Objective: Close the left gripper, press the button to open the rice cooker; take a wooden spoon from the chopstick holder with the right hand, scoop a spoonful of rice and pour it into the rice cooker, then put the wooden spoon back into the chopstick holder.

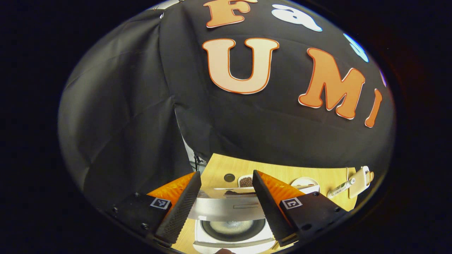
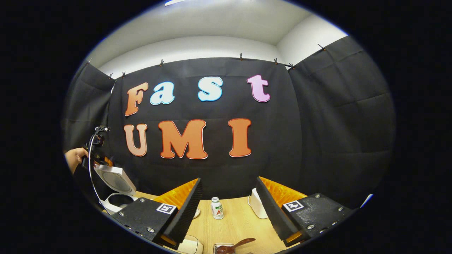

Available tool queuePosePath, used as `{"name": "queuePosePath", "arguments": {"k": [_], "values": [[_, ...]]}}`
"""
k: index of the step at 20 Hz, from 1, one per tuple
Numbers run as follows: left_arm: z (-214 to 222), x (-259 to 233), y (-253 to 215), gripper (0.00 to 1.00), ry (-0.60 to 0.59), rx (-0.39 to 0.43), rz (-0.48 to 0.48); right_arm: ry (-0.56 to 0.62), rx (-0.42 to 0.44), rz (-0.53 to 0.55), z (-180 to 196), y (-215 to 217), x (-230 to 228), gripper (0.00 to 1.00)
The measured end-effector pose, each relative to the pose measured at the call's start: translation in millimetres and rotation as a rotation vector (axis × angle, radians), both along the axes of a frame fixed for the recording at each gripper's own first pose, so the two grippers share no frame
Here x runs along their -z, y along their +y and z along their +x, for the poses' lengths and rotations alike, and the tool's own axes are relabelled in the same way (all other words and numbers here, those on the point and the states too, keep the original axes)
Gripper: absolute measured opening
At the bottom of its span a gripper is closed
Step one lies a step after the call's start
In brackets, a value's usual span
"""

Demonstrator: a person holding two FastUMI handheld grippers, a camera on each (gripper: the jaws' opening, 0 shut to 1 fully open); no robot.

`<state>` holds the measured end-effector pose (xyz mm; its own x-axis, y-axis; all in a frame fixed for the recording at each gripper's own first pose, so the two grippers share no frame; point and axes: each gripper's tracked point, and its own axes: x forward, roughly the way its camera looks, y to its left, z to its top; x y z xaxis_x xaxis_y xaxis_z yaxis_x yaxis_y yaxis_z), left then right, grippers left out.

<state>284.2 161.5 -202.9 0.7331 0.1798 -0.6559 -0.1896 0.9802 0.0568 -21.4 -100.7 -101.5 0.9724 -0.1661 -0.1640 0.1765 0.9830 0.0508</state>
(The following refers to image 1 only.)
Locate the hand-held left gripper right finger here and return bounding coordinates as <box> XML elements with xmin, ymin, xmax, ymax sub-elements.
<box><xmin>252</xmin><ymin>170</ymin><xmax>352</xmax><ymax>247</ymax></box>

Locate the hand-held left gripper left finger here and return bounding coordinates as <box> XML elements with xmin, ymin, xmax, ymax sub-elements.
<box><xmin>106</xmin><ymin>171</ymin><xmax>202</xmax><ymax>247</ymax></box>

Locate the white rice cooker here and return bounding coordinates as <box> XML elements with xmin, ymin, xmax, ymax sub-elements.
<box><xmin>187</xmin><ymin>186</ymin><xmax>276</xmax><ymax>254</ymax></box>

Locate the white round plate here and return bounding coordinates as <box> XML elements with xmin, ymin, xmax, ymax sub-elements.
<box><xmin>290</xmin><ymin>177</ymin><xmax>321</xmax><ymax>195</ymax></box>

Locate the black tripod stand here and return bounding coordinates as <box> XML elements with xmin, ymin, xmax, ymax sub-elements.
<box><xmin>192</xmin><ymin>153</ymin><xmax>207</xmax><ymax>173</ymax></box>

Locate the small white milk bottle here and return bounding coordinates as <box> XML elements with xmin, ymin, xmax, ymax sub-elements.
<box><xmin>327</xmin><ymin>177</ymin><xmax>356</xmax><ymax>199</ymax></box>

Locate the black backdrop cloth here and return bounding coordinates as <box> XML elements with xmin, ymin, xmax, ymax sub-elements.
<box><xmin>58</xmin><ymin>0</ymin><xmax>396</xmax><ymax>212</ymax></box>

